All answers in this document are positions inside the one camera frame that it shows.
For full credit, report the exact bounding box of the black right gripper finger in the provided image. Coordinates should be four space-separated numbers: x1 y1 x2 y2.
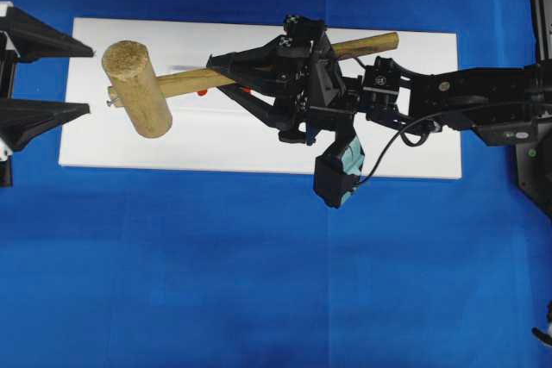
206 35 302 81
220 84 299 131

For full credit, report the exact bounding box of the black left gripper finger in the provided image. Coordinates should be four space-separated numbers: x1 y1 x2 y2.
1 1 93 62
1 98 90 157

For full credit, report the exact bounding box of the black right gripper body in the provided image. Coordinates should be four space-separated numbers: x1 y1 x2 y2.
279 15 367 147

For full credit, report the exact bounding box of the wooden mallet hammer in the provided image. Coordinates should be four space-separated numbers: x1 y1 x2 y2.
102 32 398 138

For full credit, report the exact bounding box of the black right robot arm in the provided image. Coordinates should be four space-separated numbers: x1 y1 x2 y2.
207 16 551 146

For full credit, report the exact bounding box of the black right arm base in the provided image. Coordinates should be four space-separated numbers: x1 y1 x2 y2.
516 0 551 215

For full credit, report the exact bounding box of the large white foam board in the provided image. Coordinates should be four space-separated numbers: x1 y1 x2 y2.
59 17 462 179

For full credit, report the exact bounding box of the small white target block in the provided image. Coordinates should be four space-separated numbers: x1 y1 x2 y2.
196 87 251 97

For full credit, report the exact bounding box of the blue table cloth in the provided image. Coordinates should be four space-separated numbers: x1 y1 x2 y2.
1 0 551 367

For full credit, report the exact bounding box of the right wrist camera teal mount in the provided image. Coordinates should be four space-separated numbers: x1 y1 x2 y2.
314 135 365 209

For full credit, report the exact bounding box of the black camera cable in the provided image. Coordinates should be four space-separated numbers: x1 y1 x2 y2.
355 111 441 186

